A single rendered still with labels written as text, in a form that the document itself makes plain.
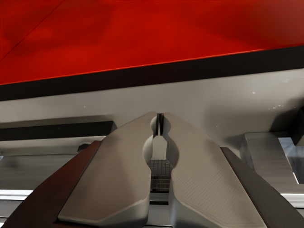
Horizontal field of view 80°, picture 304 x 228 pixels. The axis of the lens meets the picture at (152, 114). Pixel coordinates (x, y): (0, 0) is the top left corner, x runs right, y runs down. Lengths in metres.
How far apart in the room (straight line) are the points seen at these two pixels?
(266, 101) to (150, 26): 0.24
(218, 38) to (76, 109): 0.24
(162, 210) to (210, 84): 0.40
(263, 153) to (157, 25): 0.28
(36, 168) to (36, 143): 0.05
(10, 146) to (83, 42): 0.24
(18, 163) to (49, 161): 0.07
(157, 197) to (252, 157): 0.33
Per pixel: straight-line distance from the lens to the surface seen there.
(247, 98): 0.27
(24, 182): 0.41
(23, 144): 0.40
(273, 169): 0.31
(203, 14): 0.39
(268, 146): 0.33
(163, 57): 0.28
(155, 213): 0.56
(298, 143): 0.33
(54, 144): 0.36
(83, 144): 0.32
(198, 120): 0.29
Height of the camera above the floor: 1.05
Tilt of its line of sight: 40 degrees down
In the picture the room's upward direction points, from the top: 174 degrees counter-clockwise
